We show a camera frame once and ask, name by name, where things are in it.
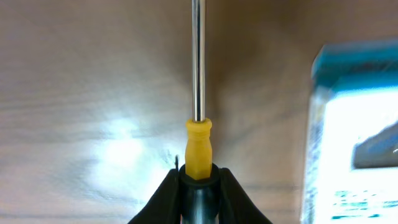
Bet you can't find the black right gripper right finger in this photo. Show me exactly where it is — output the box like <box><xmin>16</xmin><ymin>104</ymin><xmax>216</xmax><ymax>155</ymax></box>
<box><xmin>219</xmin><ymin>168</ymin><xmax>272</xmax><ymax>224</ymax></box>

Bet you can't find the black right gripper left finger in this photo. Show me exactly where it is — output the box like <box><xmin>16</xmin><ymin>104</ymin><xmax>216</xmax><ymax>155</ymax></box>
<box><xmin>128</xmin><ymin>169</ymin><xmax>181</xmax><ymax>224</ymax></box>

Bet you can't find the black yellow screwdriver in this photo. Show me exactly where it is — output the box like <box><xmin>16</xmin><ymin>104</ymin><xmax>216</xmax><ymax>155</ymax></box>
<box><xmin>180</xmin><ymin>0</ymin><xmax>219</xmax><ymax>224</ymax></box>

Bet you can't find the blue white drill bit box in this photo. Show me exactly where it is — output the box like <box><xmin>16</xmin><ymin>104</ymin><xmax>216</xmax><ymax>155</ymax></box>
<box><xmin>301</xmin><ymin>39</ymin><xmax>397</xmax><ymax>223</ymax></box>

